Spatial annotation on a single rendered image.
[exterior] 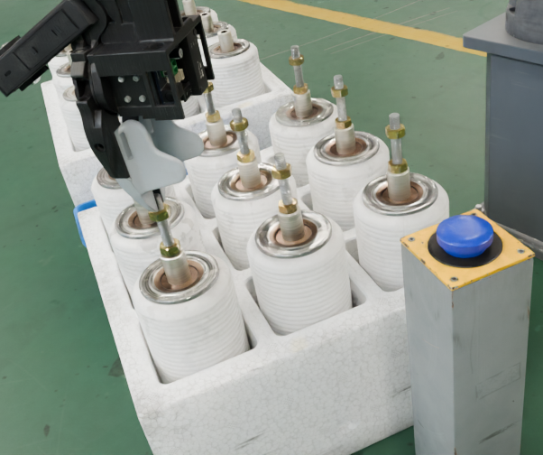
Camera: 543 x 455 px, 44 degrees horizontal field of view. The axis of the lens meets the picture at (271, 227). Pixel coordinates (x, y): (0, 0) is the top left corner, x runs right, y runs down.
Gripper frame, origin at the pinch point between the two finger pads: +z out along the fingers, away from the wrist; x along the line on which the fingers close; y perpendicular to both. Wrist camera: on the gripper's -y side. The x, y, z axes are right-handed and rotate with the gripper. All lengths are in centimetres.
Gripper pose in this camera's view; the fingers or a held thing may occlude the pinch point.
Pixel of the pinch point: (146, 193)
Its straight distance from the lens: 59.2
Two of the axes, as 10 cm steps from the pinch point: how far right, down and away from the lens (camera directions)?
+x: 2.6, -5.9, 7.7
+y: 9.5, 0.2, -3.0
